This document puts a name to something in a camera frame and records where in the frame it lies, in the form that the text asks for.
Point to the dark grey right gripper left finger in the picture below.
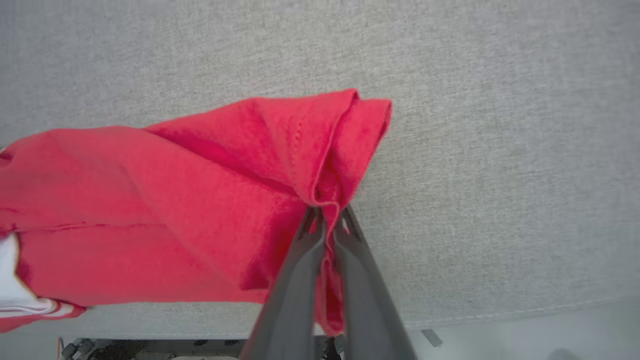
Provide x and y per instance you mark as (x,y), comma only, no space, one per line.
(295,300)

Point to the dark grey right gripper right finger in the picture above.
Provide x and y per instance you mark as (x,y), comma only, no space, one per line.
(370,305)

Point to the red and white jersey shirt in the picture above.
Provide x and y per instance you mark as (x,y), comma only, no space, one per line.
(150,200)

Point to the grey fabric sofa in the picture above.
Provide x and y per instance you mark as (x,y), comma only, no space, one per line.
(500,150)

